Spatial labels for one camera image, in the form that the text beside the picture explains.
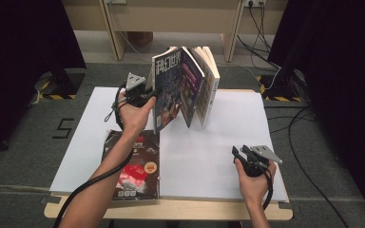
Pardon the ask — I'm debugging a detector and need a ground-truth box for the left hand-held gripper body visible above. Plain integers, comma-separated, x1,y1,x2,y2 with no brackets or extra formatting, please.
124,71,152,108

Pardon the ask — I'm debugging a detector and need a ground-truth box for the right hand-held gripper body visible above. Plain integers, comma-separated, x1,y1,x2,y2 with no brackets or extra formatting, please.
240,144,283,179

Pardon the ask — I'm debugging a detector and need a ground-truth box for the purple science fiction magazine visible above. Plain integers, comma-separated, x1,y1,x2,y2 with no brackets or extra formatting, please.
180,47,205,128
151,47,192,135

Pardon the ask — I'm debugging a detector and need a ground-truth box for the person's right hand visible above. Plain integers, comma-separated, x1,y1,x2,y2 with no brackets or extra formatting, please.
234,159,278,207

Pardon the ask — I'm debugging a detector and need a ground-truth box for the person's left hand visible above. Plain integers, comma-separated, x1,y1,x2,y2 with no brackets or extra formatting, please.
118,92,157,136

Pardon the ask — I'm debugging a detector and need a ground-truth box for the light wooden table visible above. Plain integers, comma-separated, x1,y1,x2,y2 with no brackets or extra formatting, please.
44,87,294,221

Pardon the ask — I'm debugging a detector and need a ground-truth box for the black stand base striped tape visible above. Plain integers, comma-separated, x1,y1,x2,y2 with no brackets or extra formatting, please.
28,67,87,107
256,67,310,103

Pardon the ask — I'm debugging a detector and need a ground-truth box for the beige wooden desk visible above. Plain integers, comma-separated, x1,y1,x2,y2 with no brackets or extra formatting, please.
61,0,289,64

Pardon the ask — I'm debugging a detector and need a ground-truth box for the black curtain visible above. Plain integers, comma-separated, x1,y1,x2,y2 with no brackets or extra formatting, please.
267,0,365,219
0,0,87,167

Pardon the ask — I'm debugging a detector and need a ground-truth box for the white power socket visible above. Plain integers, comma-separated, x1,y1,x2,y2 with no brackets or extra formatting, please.
244,0,267,8

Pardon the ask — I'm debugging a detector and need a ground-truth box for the thin white floor cable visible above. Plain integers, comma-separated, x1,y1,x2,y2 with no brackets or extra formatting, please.
118,31,160,64

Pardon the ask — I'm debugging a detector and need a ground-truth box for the black floor cable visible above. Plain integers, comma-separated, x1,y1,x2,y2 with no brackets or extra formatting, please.
264,105,351,228

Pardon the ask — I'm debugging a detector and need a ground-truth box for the black plugged cable bundle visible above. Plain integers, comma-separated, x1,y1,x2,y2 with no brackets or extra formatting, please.
237,0,282,70

